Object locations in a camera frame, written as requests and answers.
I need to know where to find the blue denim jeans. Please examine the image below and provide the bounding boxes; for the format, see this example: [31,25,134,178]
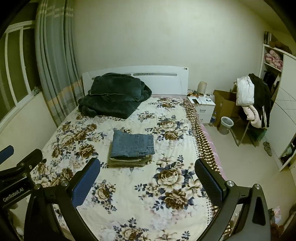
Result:
[110,130,155,158]

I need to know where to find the white jacket on chair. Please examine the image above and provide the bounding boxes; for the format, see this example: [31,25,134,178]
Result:
[235,76,255,106]

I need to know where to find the beige bedside lamp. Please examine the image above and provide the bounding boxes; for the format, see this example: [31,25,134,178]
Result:
[197,81,207,94]

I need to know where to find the brown cardboard box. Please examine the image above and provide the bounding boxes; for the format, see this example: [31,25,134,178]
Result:
[213,90,239,127]

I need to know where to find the grey waste bin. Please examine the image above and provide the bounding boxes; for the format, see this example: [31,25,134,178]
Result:
[219,116,234,135]

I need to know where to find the white bedside table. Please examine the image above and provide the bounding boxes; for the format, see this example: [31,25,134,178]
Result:
[187,95,215,125]

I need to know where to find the white bed headboard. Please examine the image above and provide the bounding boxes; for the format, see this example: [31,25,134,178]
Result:
[82,65,189,95]

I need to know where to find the black jacket on chair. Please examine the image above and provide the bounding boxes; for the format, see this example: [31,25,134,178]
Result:
[248,73,272,128]

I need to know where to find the window with white frame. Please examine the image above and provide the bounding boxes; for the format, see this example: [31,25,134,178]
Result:
[1,20,41,130]

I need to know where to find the dark green folded quilt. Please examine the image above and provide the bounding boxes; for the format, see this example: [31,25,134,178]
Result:
[78,73,152,120]

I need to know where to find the floral bed blanket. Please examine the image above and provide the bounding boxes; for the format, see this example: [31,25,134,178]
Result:
[31,97,219,240]

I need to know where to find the chair piled with clothes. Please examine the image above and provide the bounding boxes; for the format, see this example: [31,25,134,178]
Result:
[230,83,268,147]

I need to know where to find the white wardrobe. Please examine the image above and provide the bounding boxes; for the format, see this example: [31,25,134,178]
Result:
[259,44,295,171]

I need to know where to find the grey shoe on floor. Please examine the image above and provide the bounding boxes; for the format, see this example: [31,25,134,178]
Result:
[263,141,273,156]

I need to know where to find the grey striped curtain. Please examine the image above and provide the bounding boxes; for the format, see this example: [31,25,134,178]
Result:
[35,1,84,126]

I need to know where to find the pink bedding on shelf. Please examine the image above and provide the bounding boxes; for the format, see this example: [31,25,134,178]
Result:
[264,50,283,70]

